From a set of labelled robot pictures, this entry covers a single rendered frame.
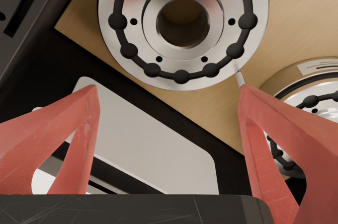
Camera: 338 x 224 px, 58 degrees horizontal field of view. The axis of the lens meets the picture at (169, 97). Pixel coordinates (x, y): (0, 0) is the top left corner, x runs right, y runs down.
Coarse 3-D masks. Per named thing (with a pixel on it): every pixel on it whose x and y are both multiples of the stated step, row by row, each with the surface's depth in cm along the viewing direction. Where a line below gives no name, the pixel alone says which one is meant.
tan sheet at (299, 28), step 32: (96, 0) 21; (288, 0) 20; (320, 0) 20; (64, 32) 22; (96, 32) 22; (288, 32) 22; (320, 32) 22; (256, 64) 23; (288, 64) 23; (160, 96) 25; (192, 96) 25; (224, 96) 25; (224, 128) 27
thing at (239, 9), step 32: (128, 0) 17; (224, 0) 17; (256, 0) 17; (128, 32) 18; (224, 32) 18; (256, 32) 18; (128, 64) 20; (160, 64) 20; (192, 64) 20; (224, 64) 20
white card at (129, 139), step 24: (120, 120) 20; (144, 120) 22; (96, 144) 17; (120, 144) 19; (144, 144) 20; (168, 144) 22; (192, 144) 24; (120, 168) 17; (144, 168) 19; (168, 168) 20; (192, 168) 22; (168, 192) 19; (192, 192) 20; (216, 192) 22
